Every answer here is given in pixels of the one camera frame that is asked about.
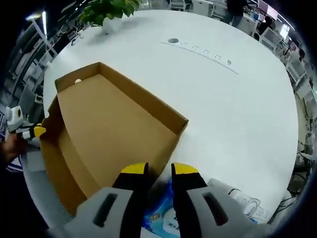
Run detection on brown cardboard shoe box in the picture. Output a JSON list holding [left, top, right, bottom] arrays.
[[39, 61, 189, 218]]

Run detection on grey mesh office chair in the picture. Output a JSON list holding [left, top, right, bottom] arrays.
[[19, 147, 77, 226]]

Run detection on table socket strip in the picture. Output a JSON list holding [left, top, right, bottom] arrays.
[[160, 41, 240, 75]]

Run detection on pink lit monitor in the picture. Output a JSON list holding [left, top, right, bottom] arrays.
[[259, 0, 279, 19]]

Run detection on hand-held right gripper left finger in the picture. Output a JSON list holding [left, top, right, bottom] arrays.
[[63, 162, 150, 238]]

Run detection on clear plastic bag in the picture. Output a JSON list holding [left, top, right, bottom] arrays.
[[208, 178, 273, 224]]

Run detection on green potted plant white pot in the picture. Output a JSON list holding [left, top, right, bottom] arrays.
[[78, 0, 142, 34]]

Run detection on light blue wet wipes pack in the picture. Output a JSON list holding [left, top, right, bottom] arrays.
[[141, 173, 189, 238]]

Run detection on person's left hand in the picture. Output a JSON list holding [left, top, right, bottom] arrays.
[[0, 133, 30, 162]]

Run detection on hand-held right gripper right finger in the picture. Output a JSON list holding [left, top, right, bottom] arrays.
[[171, 162, 270, 238]]

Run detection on white office chair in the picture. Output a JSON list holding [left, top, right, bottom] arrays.
[[260, 27, 283, 50], [287, 57, 315, 100]]

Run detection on black cable bundle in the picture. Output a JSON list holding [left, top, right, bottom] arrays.
[[288, 143, 315, 199]]

